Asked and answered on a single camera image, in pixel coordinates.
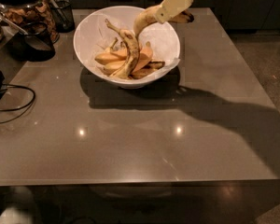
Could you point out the spotted yellow banana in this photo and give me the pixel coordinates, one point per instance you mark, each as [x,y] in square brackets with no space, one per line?
[147,17]

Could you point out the spotted banana with stem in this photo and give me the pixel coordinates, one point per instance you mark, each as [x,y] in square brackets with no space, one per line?
[133,51]

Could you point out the dark bruised banana right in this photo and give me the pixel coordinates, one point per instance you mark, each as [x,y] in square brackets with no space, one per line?
[150,68]

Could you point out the white bowl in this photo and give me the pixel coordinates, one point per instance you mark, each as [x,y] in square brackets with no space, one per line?
[92,36]

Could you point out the orange yellow banana left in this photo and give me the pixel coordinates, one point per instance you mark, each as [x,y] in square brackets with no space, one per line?
[112,56]

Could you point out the orange yellow banana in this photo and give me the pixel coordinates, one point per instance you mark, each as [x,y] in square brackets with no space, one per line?
[146,54]
[112,56]

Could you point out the orange yellow banana middle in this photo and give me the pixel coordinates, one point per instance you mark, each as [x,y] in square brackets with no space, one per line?
[146,54]

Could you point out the black mesh pen cup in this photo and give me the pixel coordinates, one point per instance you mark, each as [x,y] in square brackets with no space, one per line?
[63,16]

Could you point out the black mug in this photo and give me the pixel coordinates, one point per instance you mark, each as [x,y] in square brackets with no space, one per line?
[36,46]

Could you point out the glass jar with black lid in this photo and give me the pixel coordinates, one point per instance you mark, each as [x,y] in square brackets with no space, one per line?
[23,12]

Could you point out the metal spoon handle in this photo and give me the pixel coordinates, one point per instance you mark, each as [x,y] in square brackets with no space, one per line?
[13,25]

